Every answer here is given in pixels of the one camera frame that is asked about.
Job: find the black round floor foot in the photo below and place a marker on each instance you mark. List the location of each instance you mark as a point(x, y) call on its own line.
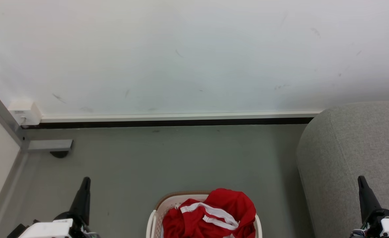
point(59, 154)

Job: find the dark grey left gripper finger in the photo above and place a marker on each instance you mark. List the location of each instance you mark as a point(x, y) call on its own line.
point(82, 201)

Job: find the white wall socket box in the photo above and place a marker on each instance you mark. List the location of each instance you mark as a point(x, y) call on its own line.
point(24, 112)

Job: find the white wall trim strip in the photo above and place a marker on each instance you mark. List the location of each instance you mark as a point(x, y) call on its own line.
point(181, 116)

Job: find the black baseboard strip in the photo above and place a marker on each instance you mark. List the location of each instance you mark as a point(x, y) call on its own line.
point(168, 123)

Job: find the grey fabric sofa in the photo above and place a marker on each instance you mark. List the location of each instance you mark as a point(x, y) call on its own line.
point(346, 158)

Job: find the cream laundry basket brown rim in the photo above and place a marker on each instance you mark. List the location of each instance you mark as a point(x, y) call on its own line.
point(156, 219)

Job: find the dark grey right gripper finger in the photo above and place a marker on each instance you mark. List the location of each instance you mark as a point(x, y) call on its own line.
point(368, 200)

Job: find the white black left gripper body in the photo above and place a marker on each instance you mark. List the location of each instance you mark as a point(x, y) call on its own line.
point(49, 229)

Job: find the grey metal partition frame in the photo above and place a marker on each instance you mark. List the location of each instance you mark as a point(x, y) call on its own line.
point(3, 114)

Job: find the red and white garment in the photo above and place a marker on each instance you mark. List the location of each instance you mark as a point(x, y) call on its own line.
point(211, 218)

